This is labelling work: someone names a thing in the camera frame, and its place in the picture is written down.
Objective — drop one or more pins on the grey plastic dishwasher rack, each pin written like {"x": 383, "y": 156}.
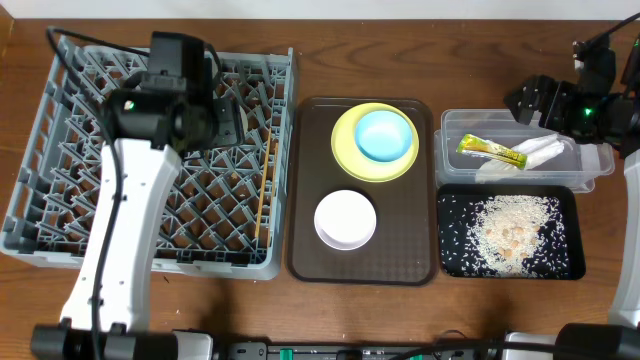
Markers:
{"x": 209, "y": 220}

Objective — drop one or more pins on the spilled rice and food scraps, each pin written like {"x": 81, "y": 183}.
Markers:
{"x": 508, "y": 236}

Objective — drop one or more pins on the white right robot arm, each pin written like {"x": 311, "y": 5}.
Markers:
{"x": 619, "y": 336}

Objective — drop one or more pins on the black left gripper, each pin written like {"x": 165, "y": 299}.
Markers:
{"x": 228, "y": 123}

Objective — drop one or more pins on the white bowl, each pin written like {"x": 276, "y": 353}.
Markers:
{"x": 345, "y": 220}

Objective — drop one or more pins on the white cup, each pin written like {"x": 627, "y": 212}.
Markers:
{"x": 244, "y": 121}

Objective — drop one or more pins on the black plastic tray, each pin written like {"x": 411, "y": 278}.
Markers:
{"x": 567, "y": 205}

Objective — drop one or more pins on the brown plastic serving tray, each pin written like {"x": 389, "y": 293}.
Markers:
{"x": 402, "y": 250}

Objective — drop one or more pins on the yellow plate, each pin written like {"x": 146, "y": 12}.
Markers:
{"x": 353, "y": 161}

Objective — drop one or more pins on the yellow green snack wrapper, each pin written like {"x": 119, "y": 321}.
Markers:
{"x": 477, "y": 147}

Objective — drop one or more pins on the white napkin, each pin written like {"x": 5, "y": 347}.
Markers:
{"x": 538, "y": 151}

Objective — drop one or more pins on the light blue bowl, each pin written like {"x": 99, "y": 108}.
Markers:
{"x": 383, "y": 136}

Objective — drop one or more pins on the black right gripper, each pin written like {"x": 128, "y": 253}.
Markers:
{"x": 559, "y": 92}

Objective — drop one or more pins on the clear plastic bin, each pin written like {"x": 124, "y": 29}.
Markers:
{"x": 576, "y": 167}

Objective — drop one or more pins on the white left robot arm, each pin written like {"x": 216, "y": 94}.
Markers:
{"x": 108, "y": 312}

